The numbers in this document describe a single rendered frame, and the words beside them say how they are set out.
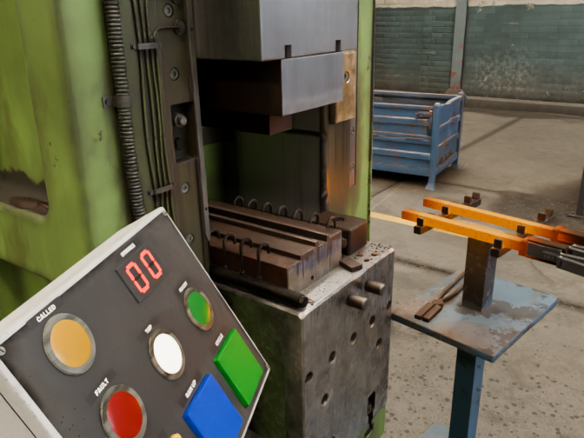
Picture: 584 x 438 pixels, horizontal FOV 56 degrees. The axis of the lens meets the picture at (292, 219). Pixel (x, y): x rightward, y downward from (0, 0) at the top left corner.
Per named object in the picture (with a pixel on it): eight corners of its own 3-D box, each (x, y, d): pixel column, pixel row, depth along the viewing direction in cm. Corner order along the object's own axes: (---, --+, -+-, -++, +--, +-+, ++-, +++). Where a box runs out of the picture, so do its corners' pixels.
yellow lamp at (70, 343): (106, 356, 51) (99, 316, 50) (61, 382, 48) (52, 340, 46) (86, 346, 53) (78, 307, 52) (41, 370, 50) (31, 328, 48)
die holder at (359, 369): (388, 401, 146) (395, 246, 130) (305, 499, 117) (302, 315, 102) (230, 335, 177) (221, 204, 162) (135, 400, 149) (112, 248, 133)
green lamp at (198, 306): (222, 319, 72) (219, 289, 70) (195, 335, 68) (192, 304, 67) (204, 312, 73) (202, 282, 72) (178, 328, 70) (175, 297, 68)
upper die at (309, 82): (342, 101, 110) (343, 51, 107) (282, 116, 95) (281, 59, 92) (194, 88, 134) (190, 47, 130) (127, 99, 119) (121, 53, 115)
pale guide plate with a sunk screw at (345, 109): (355, 117, 139) (356, 47, 133) (336, 123, 133) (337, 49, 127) (348, 116, 141) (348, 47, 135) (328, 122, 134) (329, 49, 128)
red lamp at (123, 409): (156, 426, 53) (152, 388, 52) (116, 455, 50) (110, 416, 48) (136, 413, 55) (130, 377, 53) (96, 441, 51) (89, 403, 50)
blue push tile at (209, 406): (244, 420, 67) (211, 371, 65) (225, 467, 60) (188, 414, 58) (232, 424, 67) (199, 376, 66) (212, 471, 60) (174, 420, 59)
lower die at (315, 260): (341, 262, 123) (341, 227, 120) (288, 298, 108) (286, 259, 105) (205, 225, 146) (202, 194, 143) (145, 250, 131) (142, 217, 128)
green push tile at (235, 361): (264, 370, 76) (235, 327, 74) (250, 406, 69) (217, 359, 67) (253, 374, 77) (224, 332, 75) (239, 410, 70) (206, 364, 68)
